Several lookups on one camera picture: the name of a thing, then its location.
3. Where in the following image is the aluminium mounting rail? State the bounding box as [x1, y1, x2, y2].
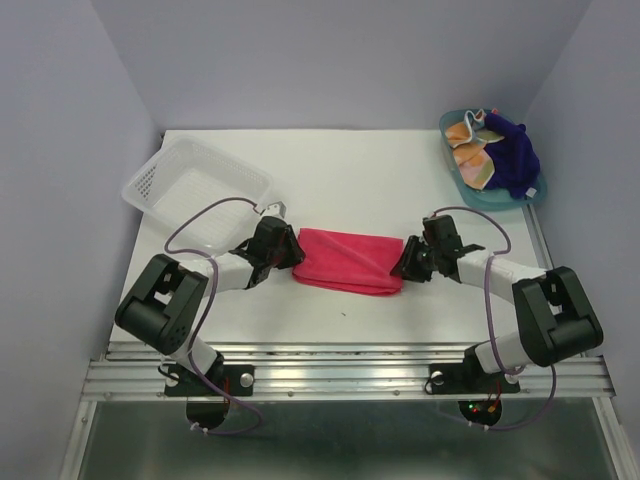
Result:
[81, 342, 615, 402]

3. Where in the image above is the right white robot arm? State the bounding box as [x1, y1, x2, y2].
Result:
[391, 215, 604, 390]

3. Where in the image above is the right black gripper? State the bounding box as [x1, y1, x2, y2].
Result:
[388, 234, 439, 282]

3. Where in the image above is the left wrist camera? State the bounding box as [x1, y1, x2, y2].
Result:
[261, 201, 286, 220]

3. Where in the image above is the orange patterned towel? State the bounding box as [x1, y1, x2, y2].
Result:
[445, 109, 501, 190]

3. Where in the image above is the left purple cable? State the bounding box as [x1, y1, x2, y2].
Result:
[163, 197, 264, 436]

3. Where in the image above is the pink microfiber towel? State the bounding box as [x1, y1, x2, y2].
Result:
[292, 228, 403, 296]

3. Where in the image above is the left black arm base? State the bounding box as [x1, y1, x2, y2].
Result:
[157, 361, 262, 436]

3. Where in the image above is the teal plastic tray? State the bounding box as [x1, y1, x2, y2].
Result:
[439, 110, 548, 211]

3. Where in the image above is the purple towel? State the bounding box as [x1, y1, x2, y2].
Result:
[484, 113, 541, 200]

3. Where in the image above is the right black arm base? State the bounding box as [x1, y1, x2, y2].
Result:
[423, 347, 521, 429]

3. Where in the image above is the white plastic basket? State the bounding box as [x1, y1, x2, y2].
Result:
[122, 135, 273, 254]

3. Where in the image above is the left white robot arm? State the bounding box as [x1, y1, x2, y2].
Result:
[114, 216, 305, 394]

